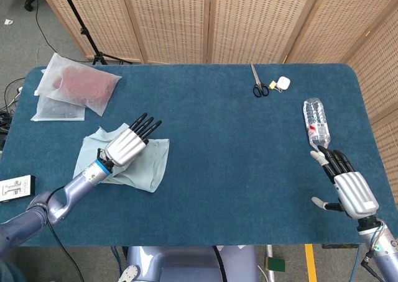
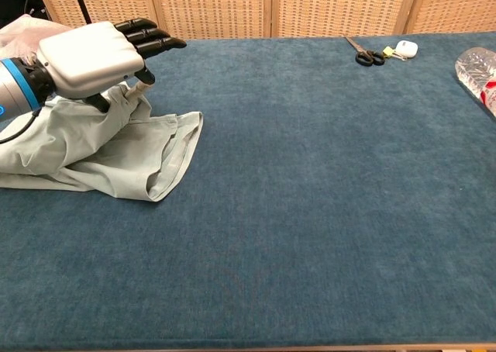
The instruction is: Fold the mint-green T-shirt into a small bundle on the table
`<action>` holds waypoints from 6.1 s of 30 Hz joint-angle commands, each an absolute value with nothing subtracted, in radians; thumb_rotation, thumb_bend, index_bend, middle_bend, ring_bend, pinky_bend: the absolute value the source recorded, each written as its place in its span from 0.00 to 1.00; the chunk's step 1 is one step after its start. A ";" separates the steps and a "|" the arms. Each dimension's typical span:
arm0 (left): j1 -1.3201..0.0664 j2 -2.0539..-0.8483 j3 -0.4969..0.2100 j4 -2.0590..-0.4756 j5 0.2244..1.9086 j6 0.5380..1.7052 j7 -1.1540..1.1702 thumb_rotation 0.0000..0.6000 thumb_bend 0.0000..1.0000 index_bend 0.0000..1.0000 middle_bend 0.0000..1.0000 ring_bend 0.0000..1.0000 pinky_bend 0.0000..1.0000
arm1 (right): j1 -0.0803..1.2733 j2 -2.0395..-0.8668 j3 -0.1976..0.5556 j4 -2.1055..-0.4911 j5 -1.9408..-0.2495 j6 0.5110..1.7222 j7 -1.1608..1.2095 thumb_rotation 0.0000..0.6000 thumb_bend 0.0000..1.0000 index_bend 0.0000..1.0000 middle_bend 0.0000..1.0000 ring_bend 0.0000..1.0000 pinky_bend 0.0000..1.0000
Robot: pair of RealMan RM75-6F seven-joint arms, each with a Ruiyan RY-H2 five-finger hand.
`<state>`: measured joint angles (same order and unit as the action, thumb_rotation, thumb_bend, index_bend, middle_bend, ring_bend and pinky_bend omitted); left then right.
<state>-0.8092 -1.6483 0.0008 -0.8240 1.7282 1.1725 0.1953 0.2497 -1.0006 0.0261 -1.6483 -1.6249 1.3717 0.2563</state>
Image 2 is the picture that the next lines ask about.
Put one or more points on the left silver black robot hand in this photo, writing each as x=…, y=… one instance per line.
x=89, y=57

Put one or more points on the light green t-shirt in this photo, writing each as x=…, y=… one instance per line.
x=97, y=154

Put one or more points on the frosted bag with red garment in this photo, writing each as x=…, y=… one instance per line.
x=19, y=30

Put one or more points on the rattan folding screen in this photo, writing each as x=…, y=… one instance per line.
x=310, y=7

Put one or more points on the blue carpeted table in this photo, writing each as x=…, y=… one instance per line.
x=290, y=173

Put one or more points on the yellow binder clip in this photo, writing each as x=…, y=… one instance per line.
x=387, y=51

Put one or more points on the white earbuds case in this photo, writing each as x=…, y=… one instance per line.
x=406, y=49

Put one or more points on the clear plastic water bottle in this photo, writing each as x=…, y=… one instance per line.
x=476, y=69

